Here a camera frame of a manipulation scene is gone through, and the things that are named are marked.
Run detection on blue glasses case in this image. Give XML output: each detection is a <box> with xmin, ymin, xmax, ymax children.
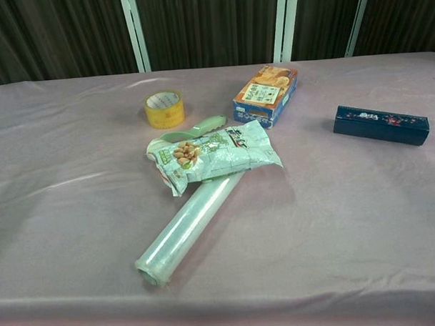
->
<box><xmin>332</xmin><ymin>102</ymin><xmax>431</xmax><ymax>149</ymax></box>

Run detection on peanut snack bag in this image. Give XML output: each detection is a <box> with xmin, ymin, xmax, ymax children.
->
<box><xmin>146</xmin><ymin>119</ymin><xmax>285</xmax><ymax>198</ymax></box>

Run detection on green lint roller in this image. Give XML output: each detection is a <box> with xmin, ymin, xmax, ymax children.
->
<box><xmin>157</xmin><ymin>114</ymin><xmax>228</xmax><ymax>144</ymax></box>

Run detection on yellow packing tape roll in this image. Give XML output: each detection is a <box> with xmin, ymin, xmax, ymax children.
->
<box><xmin>144</xmin><ymin>89</ymin><xmax>186</xmax><ymax>130</ymax></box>

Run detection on clear cling film roll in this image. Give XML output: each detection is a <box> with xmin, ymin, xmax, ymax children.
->
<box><xmin>131</xmin><ymin>172</ymin><xmax>248</xmax><ymax>289</ymax></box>

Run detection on orange and blue snack box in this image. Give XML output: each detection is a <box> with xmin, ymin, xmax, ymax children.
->
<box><xmin>231</xmin><ymin>63</ymin><xmax>301</xmax><ymax>130</ymax></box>

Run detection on dark pleated screen panel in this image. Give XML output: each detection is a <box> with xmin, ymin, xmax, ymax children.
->
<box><xmin>0</xmin><ymin>0</ymin><xmax>139</xmax><ymax>88</ymax></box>
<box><xmin>134</xmin><ymin>0</ymin><xmax>285</xmax><ymax>72</ymax></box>
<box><xmin>351</xmin><ymin>0</ymin><xmax>435</xmax><ymax>57</ymax></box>
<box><xmin>289</xmin><ymin>0</ymin><xmax>365</xmax><ymax>61</ymax></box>

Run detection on pink tablecloth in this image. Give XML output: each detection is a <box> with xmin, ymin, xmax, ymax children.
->
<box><xmin>0</xmin><ymin>51</ymin><xmax>435</xmax><ymax>326</ymax></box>

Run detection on white screen frame post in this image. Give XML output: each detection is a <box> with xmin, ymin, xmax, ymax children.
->
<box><xmin>119</xmin><ymin>0</ymin><xmax>152</xmax><ymax>74</ymax></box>
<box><xmin>343</xmin><ymin>0</ymin><xmax>374</xmax><ymax>58</ymax></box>
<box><xmin>271</xmin><ymin>0</ymin><xmax>302</xmax><ymax>64</ymax></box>

